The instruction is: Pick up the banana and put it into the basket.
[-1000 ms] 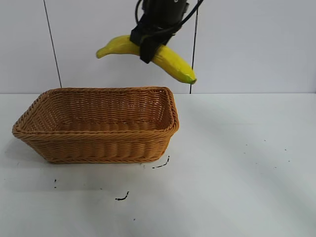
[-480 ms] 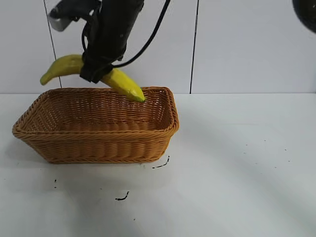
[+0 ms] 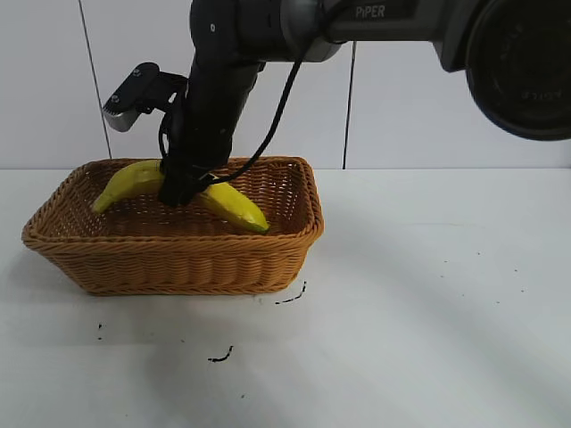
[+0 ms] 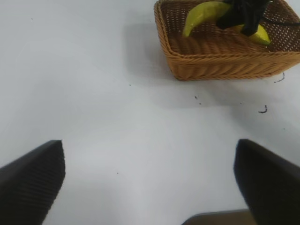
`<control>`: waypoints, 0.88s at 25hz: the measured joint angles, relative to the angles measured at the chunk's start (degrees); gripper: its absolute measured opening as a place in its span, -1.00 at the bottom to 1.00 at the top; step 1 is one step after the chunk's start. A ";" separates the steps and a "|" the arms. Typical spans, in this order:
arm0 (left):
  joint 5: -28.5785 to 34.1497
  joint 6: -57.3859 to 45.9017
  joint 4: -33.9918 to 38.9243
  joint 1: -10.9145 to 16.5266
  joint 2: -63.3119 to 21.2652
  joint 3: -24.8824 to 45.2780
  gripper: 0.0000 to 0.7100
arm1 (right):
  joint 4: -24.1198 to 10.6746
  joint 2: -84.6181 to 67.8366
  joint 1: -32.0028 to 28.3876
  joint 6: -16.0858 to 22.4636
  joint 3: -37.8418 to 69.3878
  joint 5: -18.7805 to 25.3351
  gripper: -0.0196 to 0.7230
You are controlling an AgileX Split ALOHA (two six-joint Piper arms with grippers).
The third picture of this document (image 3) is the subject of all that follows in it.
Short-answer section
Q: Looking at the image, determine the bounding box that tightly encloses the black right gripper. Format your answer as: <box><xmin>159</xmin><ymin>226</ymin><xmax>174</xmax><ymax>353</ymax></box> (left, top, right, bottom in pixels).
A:
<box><xmin>159</xmin><ymin>61</ymin><xmax>265</xmax><ymax>207</ymax></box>

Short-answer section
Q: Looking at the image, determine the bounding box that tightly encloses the yellow banana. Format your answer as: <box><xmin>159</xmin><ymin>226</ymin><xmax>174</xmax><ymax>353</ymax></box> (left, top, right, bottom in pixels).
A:
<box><xmin>91</xmin><ymin>160</ymin><xmax>271</xmax><ymax>235</ymax></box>

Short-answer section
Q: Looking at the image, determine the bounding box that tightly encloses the woven wicker basket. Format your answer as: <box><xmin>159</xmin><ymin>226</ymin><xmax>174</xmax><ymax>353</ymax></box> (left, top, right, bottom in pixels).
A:
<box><xmin>21</xmin><ymin>155</ymin><xmax>326</xmax><ymax>298</ymax></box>

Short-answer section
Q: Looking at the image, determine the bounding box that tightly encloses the thin black camera cable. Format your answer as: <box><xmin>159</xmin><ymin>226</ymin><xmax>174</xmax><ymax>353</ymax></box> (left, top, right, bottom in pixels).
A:
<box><xmin>156</xmin><ymin>91</ymin><xmax>189</xmax><ymax>173</ymax></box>

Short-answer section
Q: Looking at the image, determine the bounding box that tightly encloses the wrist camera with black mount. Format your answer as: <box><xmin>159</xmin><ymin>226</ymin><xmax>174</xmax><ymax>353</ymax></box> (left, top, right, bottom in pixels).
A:
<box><xmin>102</xmin><ymin>62</ymin><xmax>189</xmax><ymax>134</ymax></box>

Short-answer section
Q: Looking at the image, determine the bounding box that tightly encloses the black braided cable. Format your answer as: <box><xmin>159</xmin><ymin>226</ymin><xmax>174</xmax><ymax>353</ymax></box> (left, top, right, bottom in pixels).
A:
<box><xmin>203</xmin><ymin>0</ymin><xmax>354</xmax><ymax>185</ymax></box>

